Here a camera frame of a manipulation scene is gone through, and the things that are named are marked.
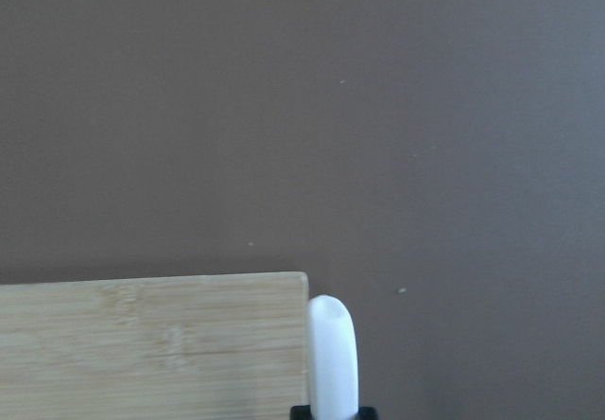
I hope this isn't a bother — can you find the bamboo cutting board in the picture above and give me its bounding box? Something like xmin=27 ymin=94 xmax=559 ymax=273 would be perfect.
xmin=1 ymin=272 xmax=308 ymax=419

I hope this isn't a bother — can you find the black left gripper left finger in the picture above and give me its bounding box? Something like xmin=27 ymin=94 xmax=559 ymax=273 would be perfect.
xmin=289 ymin=405 xmax=312 ymax=420

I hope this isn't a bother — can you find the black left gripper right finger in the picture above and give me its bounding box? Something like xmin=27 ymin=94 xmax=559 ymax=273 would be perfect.
xmin=356 ymin=406 xmax=380 ymax=420

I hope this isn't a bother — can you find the white ceramic spoon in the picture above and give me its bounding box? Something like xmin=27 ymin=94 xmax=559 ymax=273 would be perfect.
xmin=307 ymin=295 xmax=359 ymax=420

